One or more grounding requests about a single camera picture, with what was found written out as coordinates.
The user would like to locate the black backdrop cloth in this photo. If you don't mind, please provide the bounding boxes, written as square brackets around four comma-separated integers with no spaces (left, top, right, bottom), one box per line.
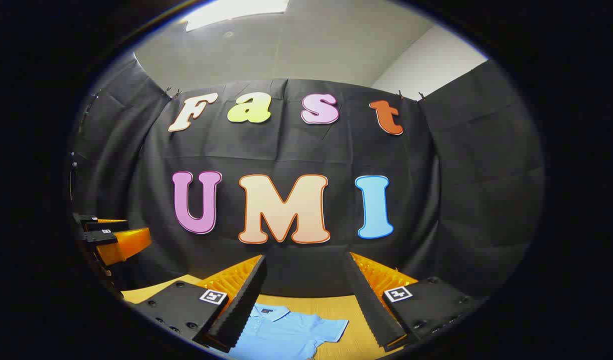
[69,52,546,301]

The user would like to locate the light blue polo T-shirt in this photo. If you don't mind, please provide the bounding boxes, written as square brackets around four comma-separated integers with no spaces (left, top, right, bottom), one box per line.
[229,302,350,360]

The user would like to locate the ceiling light panel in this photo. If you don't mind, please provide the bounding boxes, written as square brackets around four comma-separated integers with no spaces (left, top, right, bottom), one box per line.
[184,0,290,32]

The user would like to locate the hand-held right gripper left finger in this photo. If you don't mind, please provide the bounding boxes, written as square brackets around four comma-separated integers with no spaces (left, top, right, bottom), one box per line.
[130,254,268,354]

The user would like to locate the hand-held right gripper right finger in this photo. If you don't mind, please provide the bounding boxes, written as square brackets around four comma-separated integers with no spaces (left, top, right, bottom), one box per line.
[344,251,487,351]

